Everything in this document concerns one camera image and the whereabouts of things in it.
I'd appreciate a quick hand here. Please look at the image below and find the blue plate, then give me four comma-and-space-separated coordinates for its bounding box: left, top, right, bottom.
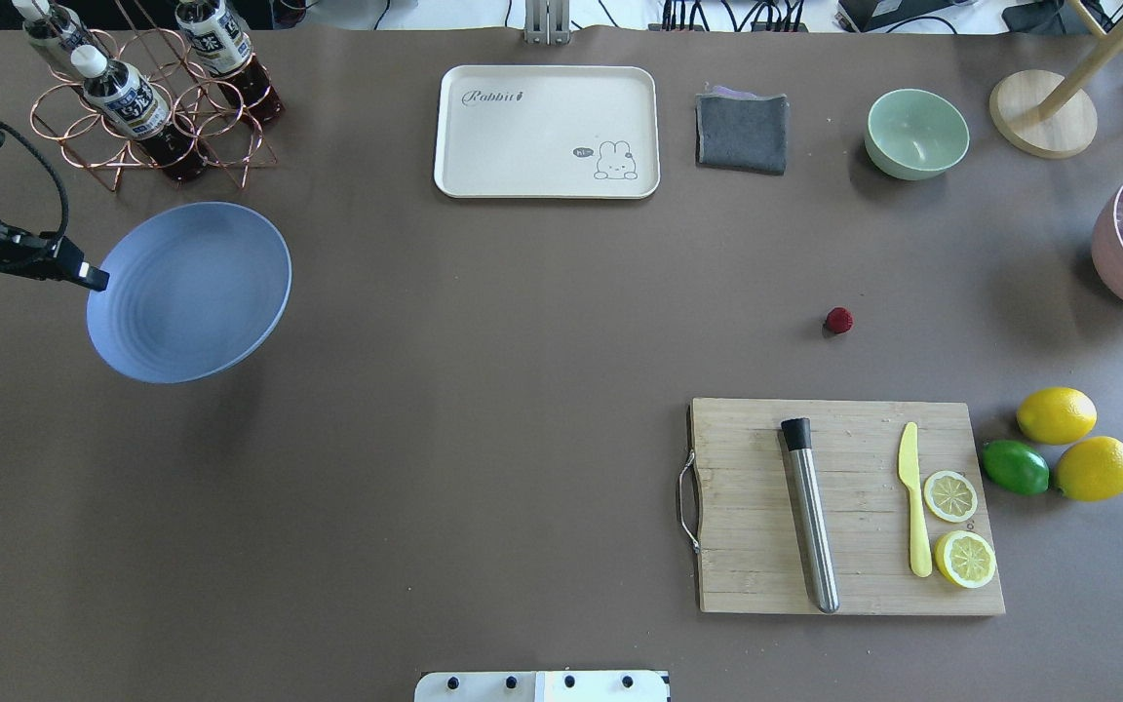
86, 203, 292, 385

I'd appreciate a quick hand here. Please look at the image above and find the red strawberry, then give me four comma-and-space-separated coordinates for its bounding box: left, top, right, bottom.
823, 306, 853, 336

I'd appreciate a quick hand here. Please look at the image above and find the tea bottle front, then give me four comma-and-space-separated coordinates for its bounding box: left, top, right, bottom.
70, 44, 207, 182

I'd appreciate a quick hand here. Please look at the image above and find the tea bottle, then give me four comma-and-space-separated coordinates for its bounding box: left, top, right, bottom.
12, 0, 104, 74
174, 1, 285, 126
70, 44, 207, 182

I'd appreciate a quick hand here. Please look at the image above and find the tea bottle back left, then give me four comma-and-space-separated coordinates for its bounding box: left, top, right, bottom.
12, 0, 104, 74

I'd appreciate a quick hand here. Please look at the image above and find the tea bottle back right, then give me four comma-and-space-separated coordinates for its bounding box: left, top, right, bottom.
174, 1, 285, 126

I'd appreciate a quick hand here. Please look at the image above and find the cream rabbit tray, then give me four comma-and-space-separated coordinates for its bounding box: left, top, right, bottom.
433, 65, 661, 200

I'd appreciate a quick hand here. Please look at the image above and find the grey folded cloth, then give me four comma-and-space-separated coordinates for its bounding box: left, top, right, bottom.
695, 85, 792, 176

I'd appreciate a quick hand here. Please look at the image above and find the wooden cutting board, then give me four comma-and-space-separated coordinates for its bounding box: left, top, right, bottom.
690, 396, 1004, 616

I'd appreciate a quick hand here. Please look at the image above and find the steel muddler black tip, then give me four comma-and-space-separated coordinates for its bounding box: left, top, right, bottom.
780, 417, 839, 614

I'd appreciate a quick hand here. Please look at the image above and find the green bowl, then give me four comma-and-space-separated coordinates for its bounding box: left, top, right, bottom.
864, 88, 970, 181

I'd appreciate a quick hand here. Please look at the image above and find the yellow plastic knife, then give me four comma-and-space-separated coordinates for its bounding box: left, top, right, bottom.
897, 421, 933, 578

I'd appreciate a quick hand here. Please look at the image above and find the lemon half upper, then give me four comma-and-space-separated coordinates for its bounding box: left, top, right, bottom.
922, 471, 979, 525

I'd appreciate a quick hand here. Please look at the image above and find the lemon half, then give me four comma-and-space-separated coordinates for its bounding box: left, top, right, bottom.
933, 530, 997, 589
922, 471, 979, 525

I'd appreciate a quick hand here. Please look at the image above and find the lemon half lower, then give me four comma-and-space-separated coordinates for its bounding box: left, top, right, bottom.
933, 530, 997, 589

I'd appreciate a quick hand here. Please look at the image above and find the round wooden stand base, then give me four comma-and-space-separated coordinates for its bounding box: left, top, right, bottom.
988, 0, 1123, 159

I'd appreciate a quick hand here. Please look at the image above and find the green lime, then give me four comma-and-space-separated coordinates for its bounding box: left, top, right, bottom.
982, 440, 1051, 496

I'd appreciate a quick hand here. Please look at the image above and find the whole yellow lemon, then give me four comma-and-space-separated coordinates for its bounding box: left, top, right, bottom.
1015, 386, 1098, 446
1054, 436, 1123, 502

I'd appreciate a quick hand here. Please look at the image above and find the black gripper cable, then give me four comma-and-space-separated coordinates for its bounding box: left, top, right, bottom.
0, 122, 71, 256

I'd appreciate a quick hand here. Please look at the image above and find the copper wire bottle rack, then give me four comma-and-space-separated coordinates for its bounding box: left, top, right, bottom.
28, 1, 282, 191

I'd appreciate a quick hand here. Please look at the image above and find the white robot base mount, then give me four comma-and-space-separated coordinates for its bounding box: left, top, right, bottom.
413, 668, 672, 701

